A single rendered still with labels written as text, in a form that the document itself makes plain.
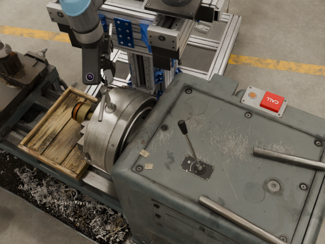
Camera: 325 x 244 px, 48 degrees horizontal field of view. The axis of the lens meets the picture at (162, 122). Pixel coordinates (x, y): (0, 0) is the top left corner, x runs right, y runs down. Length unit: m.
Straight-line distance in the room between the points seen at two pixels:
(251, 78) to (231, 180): 1.95
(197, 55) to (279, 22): 0.96
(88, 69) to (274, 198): 0.61
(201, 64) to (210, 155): 1.68
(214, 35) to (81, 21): 2.08
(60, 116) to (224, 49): 1.51
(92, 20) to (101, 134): 0.41
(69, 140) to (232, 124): 0.74
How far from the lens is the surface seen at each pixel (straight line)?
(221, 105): 1.18
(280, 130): 1.16
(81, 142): 1.30
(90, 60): 1.01
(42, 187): 1.89
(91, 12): 0.93
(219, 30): 2.97
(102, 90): 1.12
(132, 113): 1.19
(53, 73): 1.83
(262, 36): 3.29
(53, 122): 1.67
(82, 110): 1.37
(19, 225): 2.51
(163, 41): 1.63
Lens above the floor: 2.20
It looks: 56 degrees down
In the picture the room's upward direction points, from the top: 4 degrees counter-clockwise
